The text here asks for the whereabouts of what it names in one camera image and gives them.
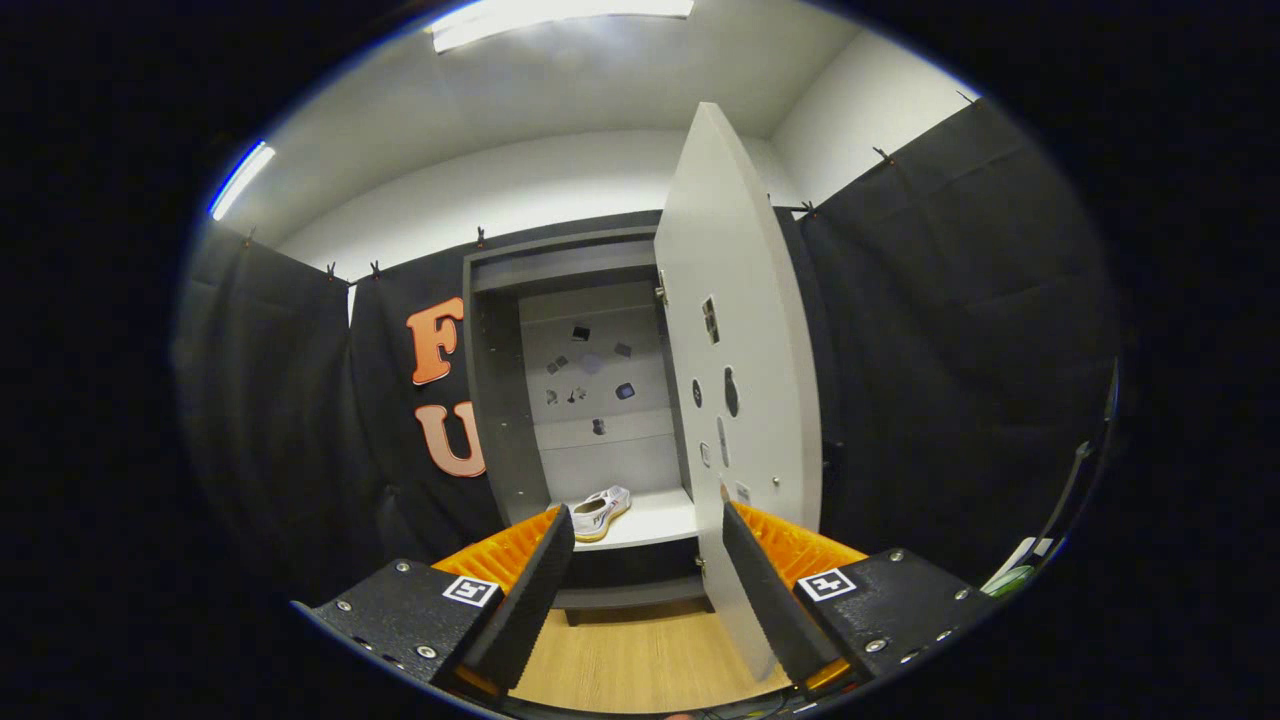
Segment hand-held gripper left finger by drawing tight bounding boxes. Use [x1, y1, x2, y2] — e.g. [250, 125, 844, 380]
[300, 503, 577, 701]

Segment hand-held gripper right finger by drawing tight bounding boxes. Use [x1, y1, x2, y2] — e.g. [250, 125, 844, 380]
[720, 498, 1001, 698]

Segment white shoe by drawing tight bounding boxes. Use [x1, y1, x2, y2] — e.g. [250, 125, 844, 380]
[568, 485, 633, 544]

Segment dark grey shoe cabinet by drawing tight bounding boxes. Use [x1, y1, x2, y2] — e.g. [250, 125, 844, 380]
[462, 225, 716, 626]

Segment beige shoe cabinet door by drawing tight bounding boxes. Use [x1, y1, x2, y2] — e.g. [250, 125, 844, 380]
[653, 102, 824, 683]

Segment white cabinet shelf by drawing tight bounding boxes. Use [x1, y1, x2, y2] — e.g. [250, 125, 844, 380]
[548, 487, 699, 553]

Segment white object with green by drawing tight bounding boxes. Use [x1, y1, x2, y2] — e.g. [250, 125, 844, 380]
[980, 535, 1056, 598]

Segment black backdrop cloth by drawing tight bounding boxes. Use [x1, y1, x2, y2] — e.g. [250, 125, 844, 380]
[170, 98, 1121, 601]

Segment small ceiling light panel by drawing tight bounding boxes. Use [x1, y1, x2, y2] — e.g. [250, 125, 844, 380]
[208, 140, 276, 221]

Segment large ceiling light panel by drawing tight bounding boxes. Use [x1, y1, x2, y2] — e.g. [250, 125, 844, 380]
[430, 0, 696, 53]

